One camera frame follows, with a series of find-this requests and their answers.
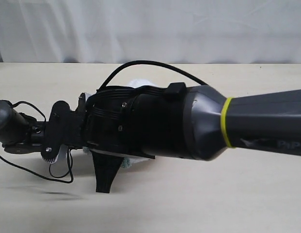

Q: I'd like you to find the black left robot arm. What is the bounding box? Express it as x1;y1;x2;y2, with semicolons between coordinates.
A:
0;93;90;160

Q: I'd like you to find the white curtain backdrop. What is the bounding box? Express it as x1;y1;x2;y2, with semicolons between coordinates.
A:
0;0;301;64

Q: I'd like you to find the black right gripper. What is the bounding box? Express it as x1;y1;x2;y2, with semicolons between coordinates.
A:
82;86;155;193

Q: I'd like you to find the teal fuzzy knit scarf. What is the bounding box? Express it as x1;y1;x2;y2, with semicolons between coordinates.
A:
82;147;132;168

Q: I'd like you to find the white plush snowman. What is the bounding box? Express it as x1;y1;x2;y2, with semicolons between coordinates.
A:
127;79;156;164

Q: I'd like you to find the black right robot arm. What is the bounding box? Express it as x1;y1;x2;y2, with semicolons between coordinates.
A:
81;83;301;161

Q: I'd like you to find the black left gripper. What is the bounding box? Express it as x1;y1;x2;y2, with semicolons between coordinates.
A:
76;92;89;113

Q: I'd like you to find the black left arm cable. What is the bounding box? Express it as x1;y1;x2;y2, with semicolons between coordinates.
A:
0;100;74;184

